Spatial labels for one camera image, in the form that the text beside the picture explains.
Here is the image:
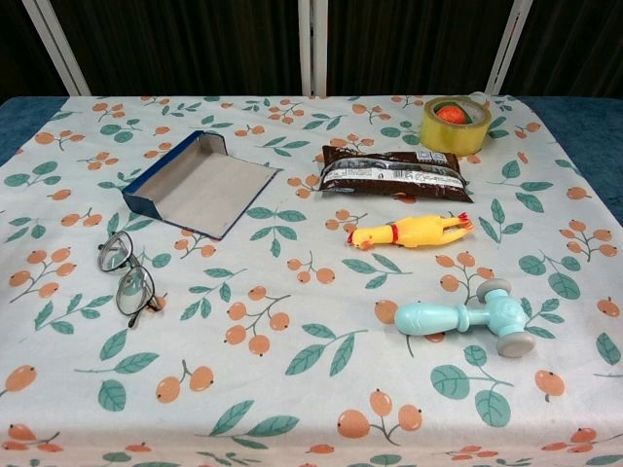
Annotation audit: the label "blue grey cardboard tray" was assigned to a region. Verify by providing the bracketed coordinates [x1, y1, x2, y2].
[121, 129, 284, 240]

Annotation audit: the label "wire-rim eyeglasses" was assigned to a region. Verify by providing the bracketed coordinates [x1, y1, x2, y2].
[96, 230, 169, 329]

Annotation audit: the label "brown snack packet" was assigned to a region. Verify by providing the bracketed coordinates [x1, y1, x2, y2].
[318, 144, 474, 203]

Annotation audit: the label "yellow rubber chicken toy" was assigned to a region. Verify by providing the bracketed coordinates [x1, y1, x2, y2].
[346, 211, 474, 252]

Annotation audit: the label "floral print tablecloth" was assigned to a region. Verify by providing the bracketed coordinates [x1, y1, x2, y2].
[0, 94, 623, 467]

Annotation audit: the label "clear packing tape roll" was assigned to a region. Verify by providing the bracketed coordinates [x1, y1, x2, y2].
[420, 95, 494, 158]

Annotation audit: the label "orange toy fruit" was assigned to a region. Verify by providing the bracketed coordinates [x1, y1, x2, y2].
[434, 102, 472, 127]

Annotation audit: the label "teal toy hammer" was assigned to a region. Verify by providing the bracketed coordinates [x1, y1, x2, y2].
[393, 278, 537, 360]

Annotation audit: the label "black pleated curtain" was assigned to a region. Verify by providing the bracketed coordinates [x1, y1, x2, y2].
[48, 0, 303, 97]
[0, 0, 74, 101]
[505, 0, 623, 98]
[325, 0, 512, 97]

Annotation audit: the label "white frame post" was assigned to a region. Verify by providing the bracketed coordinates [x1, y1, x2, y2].
[297, 0, 330, 97]
[484, 0, 534, 96]
[21, 0, 92, 96]

